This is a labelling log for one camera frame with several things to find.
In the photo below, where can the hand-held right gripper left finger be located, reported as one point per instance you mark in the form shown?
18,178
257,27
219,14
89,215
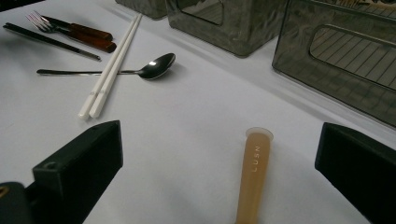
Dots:
77,168

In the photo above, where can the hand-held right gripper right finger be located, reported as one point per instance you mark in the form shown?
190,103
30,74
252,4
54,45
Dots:
358,168

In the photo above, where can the smoked clear plastic bin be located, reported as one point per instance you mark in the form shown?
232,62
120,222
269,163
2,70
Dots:
143,7
236,34
295,53

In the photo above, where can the white chopstick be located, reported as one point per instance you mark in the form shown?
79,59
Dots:
113,77
103,77

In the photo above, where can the wooden spoon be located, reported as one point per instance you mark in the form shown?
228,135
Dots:
253,180

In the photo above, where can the metal spoon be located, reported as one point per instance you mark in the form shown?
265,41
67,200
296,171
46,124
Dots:
155,67

